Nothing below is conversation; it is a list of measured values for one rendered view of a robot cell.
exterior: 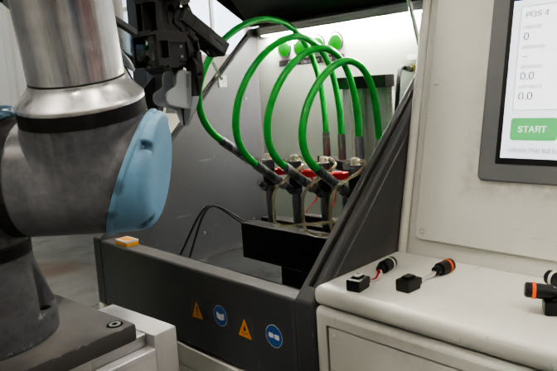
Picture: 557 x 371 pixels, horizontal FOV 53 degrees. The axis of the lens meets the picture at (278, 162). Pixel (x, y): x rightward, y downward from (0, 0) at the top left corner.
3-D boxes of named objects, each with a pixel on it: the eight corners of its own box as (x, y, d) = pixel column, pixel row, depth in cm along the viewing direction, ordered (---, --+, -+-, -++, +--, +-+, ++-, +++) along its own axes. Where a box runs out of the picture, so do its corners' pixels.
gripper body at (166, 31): (133, 73, 91) (127, -4, 89) (178, 71, 97) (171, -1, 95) (160, 69, 86) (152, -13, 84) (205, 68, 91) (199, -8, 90)
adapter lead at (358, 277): (359, 294, 79) (359, 279, 79) (346, 291, 80) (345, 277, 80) (399, 268, 88) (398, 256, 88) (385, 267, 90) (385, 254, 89)
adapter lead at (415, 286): (408, 294, 78) (407, 280, 77) (394, 291, 79) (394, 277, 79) (457, 272, 85) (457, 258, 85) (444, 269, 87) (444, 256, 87)
